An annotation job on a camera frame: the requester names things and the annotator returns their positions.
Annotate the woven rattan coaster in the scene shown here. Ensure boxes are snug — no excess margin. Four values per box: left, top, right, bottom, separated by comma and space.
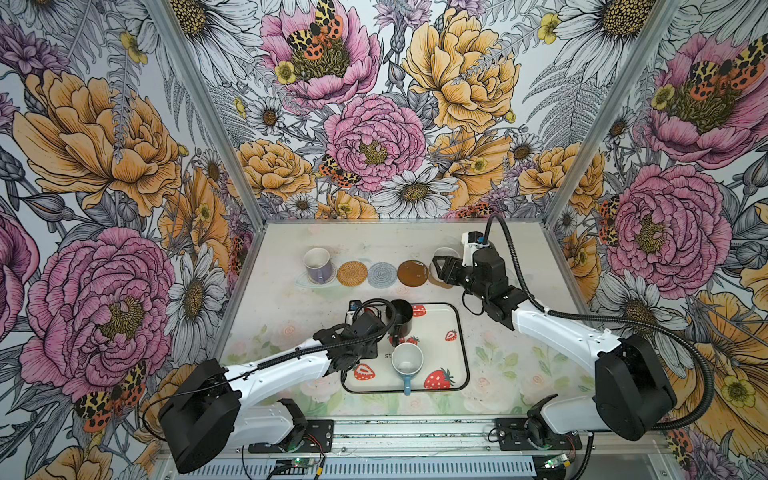
337, 261, 368, 287

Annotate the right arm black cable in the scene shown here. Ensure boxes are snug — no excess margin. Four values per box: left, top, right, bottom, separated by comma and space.
482, 214, 716, 480

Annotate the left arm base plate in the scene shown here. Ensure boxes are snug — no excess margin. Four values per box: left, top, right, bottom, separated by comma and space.
246, 419, 335, 454

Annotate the white mug purple handle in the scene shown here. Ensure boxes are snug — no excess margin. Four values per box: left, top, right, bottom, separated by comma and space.
303, 247, 335, 285

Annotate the green circuit board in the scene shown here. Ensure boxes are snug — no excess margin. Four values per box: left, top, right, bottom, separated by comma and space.
270, 458, 325, 475

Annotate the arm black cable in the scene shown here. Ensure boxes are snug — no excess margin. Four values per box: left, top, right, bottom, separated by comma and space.
482, 214, 716, 480
140, 298, 399, 442

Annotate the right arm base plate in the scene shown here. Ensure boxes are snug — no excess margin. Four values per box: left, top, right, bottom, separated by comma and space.
494, 417, 583, 451

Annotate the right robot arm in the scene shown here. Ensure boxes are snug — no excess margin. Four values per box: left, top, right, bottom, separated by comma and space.
432, 247, 677, 443

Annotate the black mug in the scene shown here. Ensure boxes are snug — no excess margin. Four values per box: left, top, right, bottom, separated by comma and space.
386, 299, 414, 338

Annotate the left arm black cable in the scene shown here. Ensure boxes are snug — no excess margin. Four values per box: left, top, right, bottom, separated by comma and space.
140, 298, 399, 442

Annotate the white tray with strawberries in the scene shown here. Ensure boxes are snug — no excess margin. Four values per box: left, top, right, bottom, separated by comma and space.
343, 303, 470, 394

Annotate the glossy brown wooden coaster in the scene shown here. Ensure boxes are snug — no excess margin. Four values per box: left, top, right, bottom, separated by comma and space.
397, 260, 429, 288

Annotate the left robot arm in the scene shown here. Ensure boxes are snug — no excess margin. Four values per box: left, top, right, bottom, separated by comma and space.
158, 309, 389, 474

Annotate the white mug blue handle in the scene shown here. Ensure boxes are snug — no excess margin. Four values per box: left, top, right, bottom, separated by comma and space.
391, 342, 424, 396

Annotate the right small circuit board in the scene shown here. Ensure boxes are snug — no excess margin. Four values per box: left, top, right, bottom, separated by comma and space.
542, 453, 570, 469

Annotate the aluminium front rail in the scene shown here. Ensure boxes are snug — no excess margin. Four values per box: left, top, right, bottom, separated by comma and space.
158, 413, 670, 460

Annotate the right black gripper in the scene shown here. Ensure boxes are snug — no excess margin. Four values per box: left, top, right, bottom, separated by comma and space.
432, 254, 490, 300

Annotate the grey crochet coaster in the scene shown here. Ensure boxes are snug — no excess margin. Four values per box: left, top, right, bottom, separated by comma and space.
367, 262, 397, 289

